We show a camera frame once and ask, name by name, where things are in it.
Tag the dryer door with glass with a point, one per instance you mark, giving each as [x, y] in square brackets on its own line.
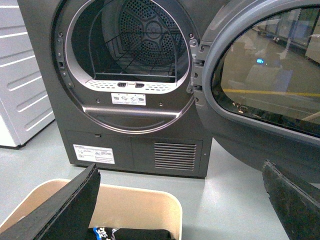
[256, 79]

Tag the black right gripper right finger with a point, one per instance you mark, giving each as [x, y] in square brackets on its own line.
[295, 201]

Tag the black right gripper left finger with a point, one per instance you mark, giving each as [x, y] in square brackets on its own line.
[66, 215]

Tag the beige plastic laundry hamper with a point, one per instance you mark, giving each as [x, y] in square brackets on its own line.
[116, 207]

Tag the white appliance side panel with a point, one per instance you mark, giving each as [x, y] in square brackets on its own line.
[25, 109]

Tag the black printed t-shirt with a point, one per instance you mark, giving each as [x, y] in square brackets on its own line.
[109, 233]

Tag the dark grey tumble dryer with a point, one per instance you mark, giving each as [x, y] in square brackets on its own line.
[118, 77]

